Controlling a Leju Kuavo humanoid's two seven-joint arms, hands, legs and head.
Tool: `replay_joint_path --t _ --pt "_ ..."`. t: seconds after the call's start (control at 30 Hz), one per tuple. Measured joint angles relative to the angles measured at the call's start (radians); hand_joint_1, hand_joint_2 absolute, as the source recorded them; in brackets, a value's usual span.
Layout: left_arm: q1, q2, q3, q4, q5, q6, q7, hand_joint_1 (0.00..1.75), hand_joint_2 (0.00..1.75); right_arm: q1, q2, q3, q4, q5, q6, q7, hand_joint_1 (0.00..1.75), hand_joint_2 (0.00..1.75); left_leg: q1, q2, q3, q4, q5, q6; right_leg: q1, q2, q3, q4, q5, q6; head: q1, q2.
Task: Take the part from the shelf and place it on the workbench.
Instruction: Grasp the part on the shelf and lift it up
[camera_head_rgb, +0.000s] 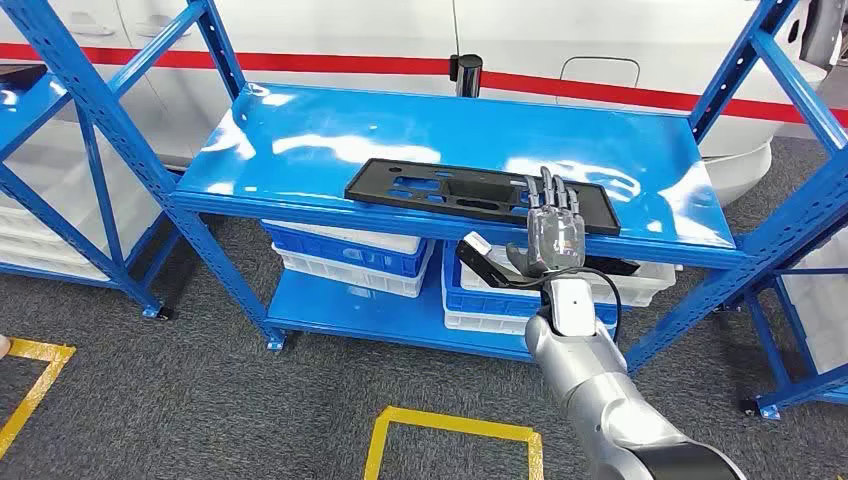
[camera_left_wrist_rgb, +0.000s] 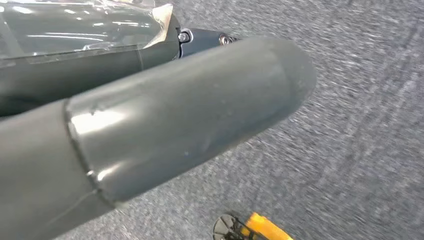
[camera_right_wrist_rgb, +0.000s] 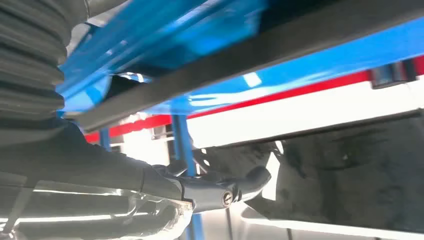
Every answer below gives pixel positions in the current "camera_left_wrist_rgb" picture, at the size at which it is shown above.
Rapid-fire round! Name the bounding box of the yellow floor tape square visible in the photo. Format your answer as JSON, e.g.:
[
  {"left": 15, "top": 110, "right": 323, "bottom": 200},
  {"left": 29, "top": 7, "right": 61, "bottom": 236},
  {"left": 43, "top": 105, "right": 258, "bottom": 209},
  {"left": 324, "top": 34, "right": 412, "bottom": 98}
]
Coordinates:
[{"left": 243, "top": 211, "right": 295, "bottom": 240}]

